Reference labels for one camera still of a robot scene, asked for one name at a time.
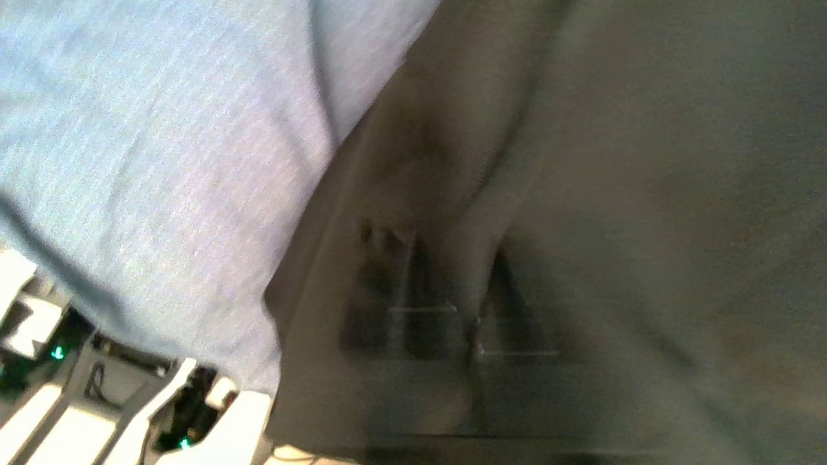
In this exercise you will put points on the blue bed cover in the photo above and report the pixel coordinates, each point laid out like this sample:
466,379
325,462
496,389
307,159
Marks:
161,129

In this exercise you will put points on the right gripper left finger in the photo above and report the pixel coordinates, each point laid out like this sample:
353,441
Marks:
413,303

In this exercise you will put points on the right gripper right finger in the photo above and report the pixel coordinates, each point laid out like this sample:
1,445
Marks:
517,316

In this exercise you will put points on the black hoodie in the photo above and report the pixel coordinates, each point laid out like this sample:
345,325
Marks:
646,194

